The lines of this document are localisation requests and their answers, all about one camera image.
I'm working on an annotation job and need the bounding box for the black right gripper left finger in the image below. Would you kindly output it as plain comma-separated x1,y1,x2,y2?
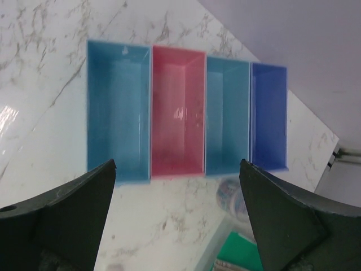
1,159,116,270

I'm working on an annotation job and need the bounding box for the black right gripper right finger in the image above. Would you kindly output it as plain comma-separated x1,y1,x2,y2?
239,159,360,270

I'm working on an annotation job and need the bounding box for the clear jar of clips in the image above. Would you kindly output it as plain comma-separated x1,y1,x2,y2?
216,178,254,239

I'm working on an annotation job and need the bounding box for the teal blue plastic bin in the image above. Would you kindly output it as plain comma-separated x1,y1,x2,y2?
205,56,250,177

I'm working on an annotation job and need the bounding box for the pink plastic bin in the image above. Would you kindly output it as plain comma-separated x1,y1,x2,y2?
151,45,206,178

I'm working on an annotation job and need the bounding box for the green book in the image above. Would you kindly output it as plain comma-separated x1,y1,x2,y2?
217,231,263,270

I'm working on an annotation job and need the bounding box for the dark blue plastic bin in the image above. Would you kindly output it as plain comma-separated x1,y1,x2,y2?
249,63,288,171

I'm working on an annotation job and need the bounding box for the light blue left bin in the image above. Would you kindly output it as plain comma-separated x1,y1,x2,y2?
87,40,152,185

